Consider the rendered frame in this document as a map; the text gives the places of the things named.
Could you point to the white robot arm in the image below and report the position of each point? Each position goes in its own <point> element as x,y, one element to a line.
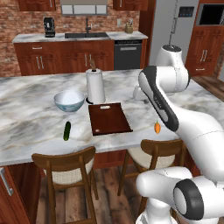
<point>198,137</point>

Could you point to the black tap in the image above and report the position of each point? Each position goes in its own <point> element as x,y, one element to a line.
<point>87,26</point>

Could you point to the grey fridge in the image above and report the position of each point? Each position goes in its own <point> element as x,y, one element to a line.
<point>163,26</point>

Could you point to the white paper towel roll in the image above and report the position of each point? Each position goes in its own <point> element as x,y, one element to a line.
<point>95,86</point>

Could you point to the dark brown wooden tray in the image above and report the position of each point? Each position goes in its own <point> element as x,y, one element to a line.
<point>109,119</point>

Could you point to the green cucumber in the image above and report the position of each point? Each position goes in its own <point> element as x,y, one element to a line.
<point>67,131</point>

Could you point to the brown tall cupboard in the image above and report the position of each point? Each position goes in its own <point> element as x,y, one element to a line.
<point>205,49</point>

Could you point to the window with white frame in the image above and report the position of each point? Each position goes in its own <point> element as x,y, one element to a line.
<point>84,8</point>

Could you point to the orange carrot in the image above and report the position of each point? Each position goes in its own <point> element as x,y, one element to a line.
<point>157,128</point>

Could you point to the pale blue bowl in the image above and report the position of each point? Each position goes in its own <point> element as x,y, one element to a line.
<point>69,100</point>

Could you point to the white wall socket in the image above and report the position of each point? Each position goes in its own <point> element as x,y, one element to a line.
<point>119,22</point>

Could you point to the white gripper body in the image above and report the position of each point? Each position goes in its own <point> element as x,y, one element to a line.
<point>138,93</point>

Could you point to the black coffee machine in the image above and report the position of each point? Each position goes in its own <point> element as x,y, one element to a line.
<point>49,26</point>

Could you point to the dark sink basin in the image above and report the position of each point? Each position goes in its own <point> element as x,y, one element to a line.
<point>87,35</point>

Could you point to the black built-in microwave oven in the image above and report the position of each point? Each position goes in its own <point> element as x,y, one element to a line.
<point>211,14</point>

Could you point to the brown island cupboard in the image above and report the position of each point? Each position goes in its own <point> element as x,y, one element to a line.
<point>20,192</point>

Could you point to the black dishwasher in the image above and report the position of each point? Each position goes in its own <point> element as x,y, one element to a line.
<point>127,55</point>

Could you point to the tan knife block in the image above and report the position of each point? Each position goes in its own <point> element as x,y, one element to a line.
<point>129,28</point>

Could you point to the wooden stool with woven seat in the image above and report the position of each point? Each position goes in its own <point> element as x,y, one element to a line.
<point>151,156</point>
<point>68,163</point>

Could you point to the brown base cupboard run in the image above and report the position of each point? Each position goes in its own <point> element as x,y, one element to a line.
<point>64,58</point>

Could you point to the brown wall cupboard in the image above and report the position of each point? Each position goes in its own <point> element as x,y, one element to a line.
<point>36,5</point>
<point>126,4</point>

